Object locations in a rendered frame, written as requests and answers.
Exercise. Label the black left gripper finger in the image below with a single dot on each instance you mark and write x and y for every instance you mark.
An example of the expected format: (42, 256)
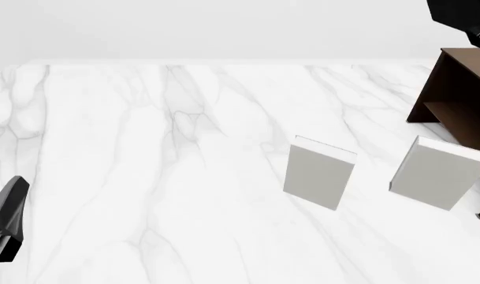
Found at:
(9, 204)

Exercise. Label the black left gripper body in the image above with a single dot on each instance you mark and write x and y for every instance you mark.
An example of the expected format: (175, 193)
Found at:
(3, 248)

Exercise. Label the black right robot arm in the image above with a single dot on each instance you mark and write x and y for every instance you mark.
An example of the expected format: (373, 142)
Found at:
(456, 12)

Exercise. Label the dark brown wooden shelf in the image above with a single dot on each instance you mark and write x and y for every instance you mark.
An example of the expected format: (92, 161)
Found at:
(456, 97)

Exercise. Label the grey book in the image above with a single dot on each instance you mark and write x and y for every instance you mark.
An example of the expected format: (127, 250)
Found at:
(316, 180)
(436, 180)

